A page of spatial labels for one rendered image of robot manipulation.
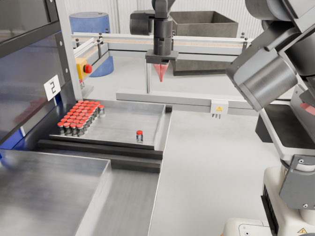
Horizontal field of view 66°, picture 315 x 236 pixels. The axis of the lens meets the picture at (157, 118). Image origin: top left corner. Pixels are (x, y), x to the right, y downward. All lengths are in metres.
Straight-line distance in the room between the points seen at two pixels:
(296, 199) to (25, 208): 0.63
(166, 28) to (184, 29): 2.58
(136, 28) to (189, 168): 1.42
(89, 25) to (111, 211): 3.04
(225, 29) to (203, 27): 0.30
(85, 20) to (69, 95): 2.47
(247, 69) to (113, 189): 0.47
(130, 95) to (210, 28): 1.86
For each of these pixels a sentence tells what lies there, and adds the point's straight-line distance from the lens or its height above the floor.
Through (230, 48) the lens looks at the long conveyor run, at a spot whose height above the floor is 0.93.
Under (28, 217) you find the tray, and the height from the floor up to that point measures 0.88.
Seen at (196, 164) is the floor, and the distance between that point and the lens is 2.04.
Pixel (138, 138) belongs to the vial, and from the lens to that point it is 0.77.
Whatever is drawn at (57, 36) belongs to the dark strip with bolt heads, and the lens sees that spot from 0.94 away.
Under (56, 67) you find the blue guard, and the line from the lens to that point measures 0.93.
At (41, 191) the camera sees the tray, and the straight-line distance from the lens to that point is 0.72.
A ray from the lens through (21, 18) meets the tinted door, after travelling 0.81.
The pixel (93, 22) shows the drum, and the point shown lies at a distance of 3.48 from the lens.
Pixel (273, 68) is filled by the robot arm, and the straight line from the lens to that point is 0.32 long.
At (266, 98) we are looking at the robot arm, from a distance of 0.32.
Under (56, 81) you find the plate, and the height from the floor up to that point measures 1.03.
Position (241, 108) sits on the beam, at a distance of 1.87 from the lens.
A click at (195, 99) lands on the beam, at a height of 0.54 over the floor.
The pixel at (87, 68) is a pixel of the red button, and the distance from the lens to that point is 1.09.
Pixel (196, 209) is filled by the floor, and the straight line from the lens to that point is 1.74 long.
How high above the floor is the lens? 1.37
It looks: 32 degrees down
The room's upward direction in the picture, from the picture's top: straight up
